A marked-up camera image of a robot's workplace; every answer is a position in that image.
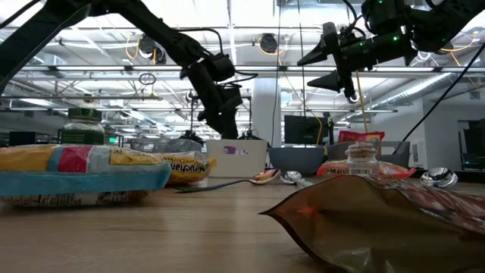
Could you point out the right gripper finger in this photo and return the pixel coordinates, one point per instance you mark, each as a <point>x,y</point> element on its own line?
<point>322,55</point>
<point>331,81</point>

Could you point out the red yellow noodle packet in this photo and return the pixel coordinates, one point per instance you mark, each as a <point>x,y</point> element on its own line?
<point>360,136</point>

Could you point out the orange noodle packet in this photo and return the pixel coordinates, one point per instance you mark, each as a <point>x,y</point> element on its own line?
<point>329,170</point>

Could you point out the green lid glass jar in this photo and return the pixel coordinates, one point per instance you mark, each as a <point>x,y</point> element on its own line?
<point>81,130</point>

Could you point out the blue yellow noodle packet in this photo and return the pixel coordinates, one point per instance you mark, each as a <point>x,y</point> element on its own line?
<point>76,182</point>

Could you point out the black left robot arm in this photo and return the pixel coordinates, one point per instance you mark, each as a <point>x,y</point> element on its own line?
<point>159,28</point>

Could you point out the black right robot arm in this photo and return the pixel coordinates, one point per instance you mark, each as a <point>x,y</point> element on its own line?
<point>435,22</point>

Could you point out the white plastic bin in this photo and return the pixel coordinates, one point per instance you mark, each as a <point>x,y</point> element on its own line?
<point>236,167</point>

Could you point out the black computer monitor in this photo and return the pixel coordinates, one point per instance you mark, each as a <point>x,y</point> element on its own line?
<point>303,130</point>

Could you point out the blue bowl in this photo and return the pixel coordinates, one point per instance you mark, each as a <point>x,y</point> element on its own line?
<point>296,161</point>

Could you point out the silver metal spoon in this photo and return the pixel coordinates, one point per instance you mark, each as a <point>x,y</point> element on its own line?
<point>292,177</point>

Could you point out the small cork glass jar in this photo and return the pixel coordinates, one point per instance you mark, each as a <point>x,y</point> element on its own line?
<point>361,159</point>

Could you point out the green exit sign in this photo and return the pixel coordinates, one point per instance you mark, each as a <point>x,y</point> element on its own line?
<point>112,140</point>

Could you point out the brown orange foil pouch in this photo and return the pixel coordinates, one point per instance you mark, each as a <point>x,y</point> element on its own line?
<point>379,235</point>

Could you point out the small black background monitor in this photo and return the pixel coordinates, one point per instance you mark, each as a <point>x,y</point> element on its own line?
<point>22,137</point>

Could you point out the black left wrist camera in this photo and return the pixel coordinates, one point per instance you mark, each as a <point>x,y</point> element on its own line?
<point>231,98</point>

